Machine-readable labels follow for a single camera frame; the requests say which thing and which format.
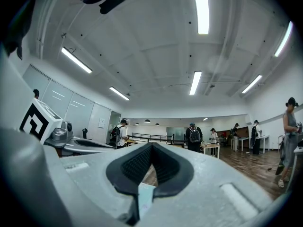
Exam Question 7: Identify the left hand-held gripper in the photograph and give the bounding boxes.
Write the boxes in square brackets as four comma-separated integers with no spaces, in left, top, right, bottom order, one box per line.
[19,97,117,157]

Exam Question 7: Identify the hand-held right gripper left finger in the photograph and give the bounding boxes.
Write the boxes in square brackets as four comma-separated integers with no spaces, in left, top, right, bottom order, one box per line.
[60,142,152,227]

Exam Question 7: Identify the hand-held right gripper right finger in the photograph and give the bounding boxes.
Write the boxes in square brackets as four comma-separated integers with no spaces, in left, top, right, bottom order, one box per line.
[140,142,273,227]

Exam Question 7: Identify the glass partition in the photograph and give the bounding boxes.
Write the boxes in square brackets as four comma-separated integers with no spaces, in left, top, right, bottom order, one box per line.
[22,64,124,146]

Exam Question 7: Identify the white work table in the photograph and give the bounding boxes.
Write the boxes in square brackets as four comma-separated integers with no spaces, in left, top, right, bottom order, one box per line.
[200,142,221,159]

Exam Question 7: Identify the light blue floral tablecloth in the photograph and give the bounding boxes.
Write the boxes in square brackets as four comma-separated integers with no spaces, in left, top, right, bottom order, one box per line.
[138,182,157,220]

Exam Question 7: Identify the black railing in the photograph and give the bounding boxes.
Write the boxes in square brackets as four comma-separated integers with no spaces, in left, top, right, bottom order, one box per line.
[131,132,176,143]

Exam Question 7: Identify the black green bag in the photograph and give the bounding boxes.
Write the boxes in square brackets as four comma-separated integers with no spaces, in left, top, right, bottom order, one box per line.
[275,162,286,176]

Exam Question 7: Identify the long white desk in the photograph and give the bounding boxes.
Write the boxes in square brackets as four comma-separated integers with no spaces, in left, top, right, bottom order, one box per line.
[237,134,271,154]

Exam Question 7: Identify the person's dark jacket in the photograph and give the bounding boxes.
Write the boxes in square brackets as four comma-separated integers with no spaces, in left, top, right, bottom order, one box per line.
[4,0,33,61]

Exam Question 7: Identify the white extension cord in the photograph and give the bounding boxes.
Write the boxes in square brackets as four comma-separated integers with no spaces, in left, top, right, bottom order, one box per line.
[233,163,282,169]

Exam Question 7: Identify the black head camera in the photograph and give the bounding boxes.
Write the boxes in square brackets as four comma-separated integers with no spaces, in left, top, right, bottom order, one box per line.
[98,0,127,15]

